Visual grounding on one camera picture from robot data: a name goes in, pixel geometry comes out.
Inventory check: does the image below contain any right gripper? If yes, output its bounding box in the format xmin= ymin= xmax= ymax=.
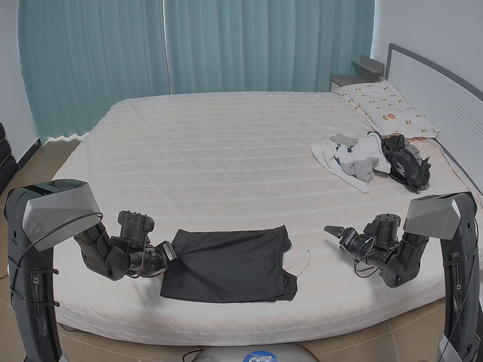
xmin=338 ymin=227 xmax=366 ymax=256

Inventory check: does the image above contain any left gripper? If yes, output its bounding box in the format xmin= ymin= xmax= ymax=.
xmin=159 ymin=241 xmax=179 ymax=267

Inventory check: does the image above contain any black T-shirt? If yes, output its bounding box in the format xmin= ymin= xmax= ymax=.
xmin=159 ymin=225 xmax=311 ymax=303

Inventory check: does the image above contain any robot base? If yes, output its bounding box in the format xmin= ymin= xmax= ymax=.
xmin=189 ymin=347 xmax=317 ymax=362

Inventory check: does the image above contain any pile of clothes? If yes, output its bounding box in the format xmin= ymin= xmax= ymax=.
xmin=311 ymin=132 xmax=431 ymax=194

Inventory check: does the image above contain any bed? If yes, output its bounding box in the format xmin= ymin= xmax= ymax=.
xmin=49 ymin=43 xmax=483 ymax=348

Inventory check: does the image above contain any white printed pillow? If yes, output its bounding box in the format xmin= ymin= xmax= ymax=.
xmin=334 ymin=81 xmax=440 ymax=138

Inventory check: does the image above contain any grey bedside table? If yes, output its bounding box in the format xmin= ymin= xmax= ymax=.
xmin=331 ymin=54 xmax=385 ymax=89

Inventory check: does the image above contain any dark grey chest of drawers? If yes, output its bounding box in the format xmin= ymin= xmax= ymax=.
xmin=0 ymin=123 xmax=19 ymax=194

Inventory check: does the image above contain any blue-green curtain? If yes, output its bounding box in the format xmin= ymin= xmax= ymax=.
xmin=164 ymin=0 xmax=378 ymax=93
xmin=18 ymin=0 xmax=172 ymax=142

